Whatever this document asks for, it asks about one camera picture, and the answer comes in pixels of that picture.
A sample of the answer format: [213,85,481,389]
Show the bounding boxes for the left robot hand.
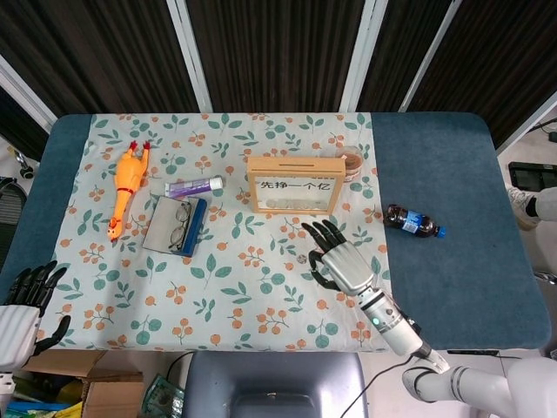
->
[0,260,71,371]

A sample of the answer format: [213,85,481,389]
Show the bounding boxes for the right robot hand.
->
[301,219,382,298]

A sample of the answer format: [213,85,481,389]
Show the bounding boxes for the cola bottle with blue label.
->
[383,203,448,239]

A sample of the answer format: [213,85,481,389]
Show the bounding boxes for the yellow plastic bag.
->
[43,378,86,418]

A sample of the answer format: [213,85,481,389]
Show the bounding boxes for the clear jar with orange contents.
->
[332,145,365,184]

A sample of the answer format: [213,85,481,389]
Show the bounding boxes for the brown cardboard box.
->
[21,349,145,418]

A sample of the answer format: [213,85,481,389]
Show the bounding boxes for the floral print tablecloth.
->
[50,111,391,353]

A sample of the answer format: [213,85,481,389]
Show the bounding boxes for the grey blue chair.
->
[185,350,366,418]

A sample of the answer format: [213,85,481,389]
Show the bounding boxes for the blue glasses case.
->
[141,194,209,257]

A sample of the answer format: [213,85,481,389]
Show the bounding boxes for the green plastic packet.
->
[142,373,187,418]

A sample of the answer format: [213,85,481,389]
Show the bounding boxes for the grey caster wheel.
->
[7,147,37,179]

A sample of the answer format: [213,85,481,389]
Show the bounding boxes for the thin-framed eyeglasses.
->
[167,200,193,253]

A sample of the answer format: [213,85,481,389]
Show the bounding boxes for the purple toothpaste tube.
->
[164,176,225,196]

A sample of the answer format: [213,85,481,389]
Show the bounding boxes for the white sneaker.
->
[506,185,540,230]

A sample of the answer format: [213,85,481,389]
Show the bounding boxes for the orange rubber chicken toy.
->
[107,139,152,243]

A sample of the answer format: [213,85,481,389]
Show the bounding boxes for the black floor device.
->
[507,160,548,191]

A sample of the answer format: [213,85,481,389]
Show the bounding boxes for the white trouser leg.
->
[534,185,557,219]

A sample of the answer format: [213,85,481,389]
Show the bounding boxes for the wooden money box frame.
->
[246,155,348,215]

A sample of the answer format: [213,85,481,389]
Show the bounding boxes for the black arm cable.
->
[342,315,430,418]

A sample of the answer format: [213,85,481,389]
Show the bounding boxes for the white partition frame post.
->
[338,0,378,114]
[399,0,463,113]
[0,54,58,134]
[166,0,213,115]
[495,80,557,154]

